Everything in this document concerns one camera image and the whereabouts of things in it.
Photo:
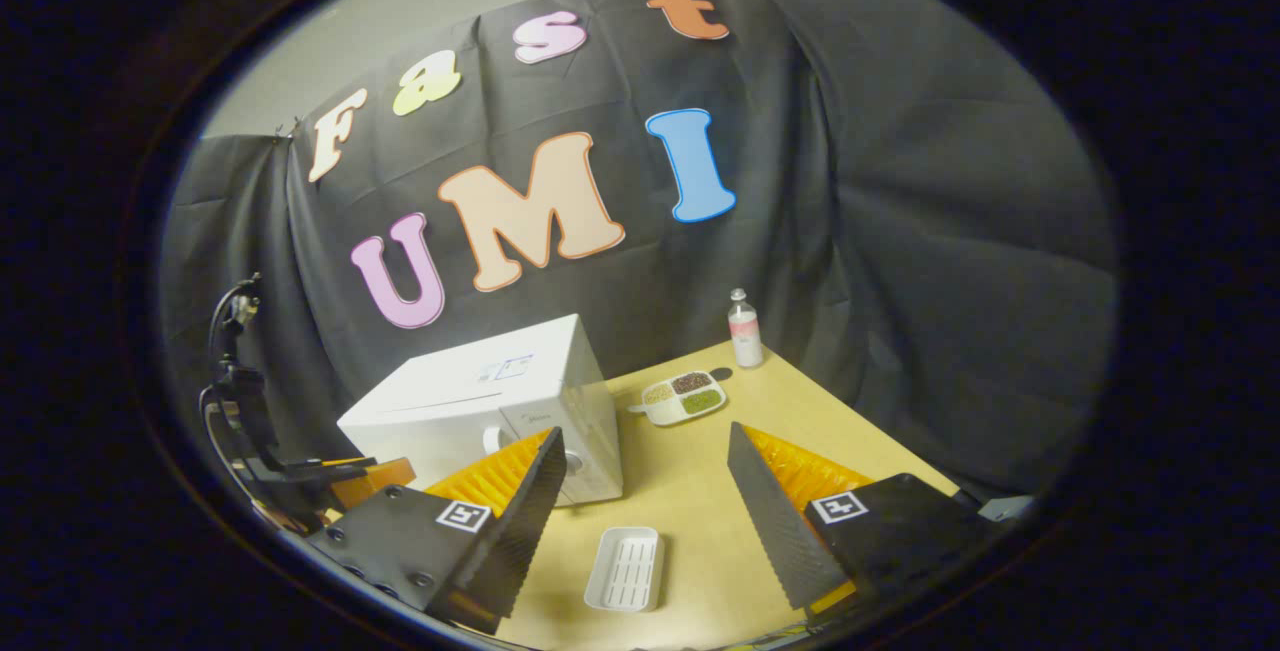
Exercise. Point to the divided plate with beans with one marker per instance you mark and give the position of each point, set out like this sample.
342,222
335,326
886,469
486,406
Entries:
655,417

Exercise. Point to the small bottle with pink label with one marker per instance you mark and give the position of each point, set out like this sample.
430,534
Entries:
745,341

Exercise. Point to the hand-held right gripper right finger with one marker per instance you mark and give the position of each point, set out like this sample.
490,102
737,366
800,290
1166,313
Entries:
775,521

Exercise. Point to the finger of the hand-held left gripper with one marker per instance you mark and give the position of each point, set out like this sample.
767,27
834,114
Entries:
330,466
380,479

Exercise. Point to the white microwave oven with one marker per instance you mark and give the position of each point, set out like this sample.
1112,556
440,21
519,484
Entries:
480,381

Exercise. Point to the white ribbed plastic tray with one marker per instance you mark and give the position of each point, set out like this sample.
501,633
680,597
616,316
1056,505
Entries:
625,571

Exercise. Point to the black backdrop cloth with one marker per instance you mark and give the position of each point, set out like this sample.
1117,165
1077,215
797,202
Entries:
950,231

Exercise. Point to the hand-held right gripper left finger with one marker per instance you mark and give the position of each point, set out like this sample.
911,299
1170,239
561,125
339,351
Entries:
520,531

